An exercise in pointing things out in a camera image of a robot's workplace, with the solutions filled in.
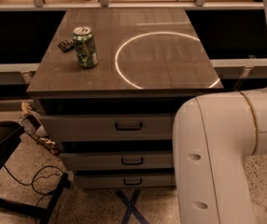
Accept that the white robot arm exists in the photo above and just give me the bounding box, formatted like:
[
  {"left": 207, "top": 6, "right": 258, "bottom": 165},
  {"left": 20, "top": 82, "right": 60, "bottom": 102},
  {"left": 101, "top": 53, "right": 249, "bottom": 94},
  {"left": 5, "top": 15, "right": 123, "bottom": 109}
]
[{"left": 173, "top": 0, "right": 267, "bottom": 224}]

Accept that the green soda can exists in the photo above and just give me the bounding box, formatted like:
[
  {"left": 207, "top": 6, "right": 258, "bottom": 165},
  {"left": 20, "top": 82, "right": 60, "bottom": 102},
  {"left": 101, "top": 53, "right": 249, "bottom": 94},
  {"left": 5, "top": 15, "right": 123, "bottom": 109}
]
[{"left": 73, "top": 26, "right": 98, "bottom": 68}]

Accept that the top grey drawer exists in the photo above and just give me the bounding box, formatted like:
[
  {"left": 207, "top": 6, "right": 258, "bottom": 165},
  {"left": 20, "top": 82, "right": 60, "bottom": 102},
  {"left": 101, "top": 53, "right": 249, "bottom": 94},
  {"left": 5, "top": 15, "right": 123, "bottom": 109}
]
[{"left": 41, "top": 114, "right": 172, "bottom": 143}]

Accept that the grey drawer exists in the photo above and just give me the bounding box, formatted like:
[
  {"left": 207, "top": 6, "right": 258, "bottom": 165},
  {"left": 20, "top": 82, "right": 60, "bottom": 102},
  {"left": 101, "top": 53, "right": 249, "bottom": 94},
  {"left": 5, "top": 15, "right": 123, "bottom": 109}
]
[
  {"left": 74, "top": 173, "right": 176, "bottom": 189},
  {"left": 60, "top": 151, "right": 173, "bottom": 171},
  {"left": 41, "top": 114, "right": 172, "bottom": 143}
]

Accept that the grey drawer cabinet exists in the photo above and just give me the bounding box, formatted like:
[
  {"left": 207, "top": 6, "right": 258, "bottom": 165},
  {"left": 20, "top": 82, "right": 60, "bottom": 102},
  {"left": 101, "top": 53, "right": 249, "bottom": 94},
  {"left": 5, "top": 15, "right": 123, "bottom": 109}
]
[{"left": 27, "top": 8, "right": 222, "bottom": 176}]

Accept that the middle grey drawer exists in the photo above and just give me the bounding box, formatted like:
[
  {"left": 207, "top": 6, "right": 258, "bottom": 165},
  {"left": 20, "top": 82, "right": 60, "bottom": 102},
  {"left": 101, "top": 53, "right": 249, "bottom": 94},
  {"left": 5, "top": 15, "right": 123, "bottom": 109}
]
[{"left": 60, "top": 151, "right": 173, "bottom": 171}]

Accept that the bottom grey drawer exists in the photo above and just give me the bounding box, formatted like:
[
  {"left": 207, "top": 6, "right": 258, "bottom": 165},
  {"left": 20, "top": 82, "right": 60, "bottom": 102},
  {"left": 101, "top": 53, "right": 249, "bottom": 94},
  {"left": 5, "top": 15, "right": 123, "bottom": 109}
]
[{"left": 74, "top": 173, "right": 176, "bottom": 189}]

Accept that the small dark snack bar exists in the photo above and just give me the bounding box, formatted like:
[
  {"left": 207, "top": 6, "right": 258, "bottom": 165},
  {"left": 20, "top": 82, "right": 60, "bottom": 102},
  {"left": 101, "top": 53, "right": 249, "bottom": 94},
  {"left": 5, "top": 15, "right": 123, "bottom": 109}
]
[{"left": 58, "top": 38, "right": 75, "bottom": 52}]

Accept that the crumpled snack bag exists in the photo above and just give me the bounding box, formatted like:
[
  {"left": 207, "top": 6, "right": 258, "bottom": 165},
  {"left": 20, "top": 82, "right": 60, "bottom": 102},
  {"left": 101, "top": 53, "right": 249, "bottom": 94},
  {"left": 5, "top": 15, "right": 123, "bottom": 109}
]
[{"left": 19, "top": 101, "right": 60, "bottom": 156}]

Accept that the black floor cable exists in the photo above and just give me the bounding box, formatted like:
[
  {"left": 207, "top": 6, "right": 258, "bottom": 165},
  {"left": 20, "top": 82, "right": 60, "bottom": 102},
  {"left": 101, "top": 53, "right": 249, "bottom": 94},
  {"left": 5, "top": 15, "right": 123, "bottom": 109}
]
[{"left": 3, "top": 163, "right": 66, "bottom": 224}]

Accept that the black chair frame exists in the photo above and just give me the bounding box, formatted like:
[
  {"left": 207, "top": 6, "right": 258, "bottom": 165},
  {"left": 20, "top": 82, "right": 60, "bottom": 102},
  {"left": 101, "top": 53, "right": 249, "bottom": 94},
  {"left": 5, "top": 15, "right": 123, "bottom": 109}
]
[{"left": 0, "top": 121, "right": 70, "bottom": 224}]

